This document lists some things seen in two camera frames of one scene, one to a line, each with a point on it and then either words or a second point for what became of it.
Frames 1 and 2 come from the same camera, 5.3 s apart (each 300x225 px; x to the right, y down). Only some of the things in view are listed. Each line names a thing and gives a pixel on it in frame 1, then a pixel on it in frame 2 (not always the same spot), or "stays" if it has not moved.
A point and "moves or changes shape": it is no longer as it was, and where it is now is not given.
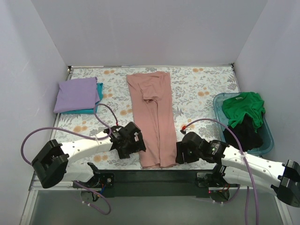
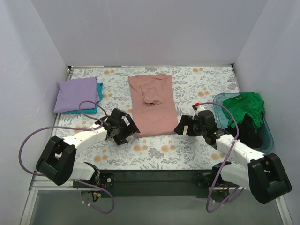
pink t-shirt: (152, 99) moves or changes shape
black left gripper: (130, 147) → (125, 129)
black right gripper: (182, 154) → (190, 128)
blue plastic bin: (265, 129) stays
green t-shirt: (250, 103) stays
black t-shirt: (246, 131) stays
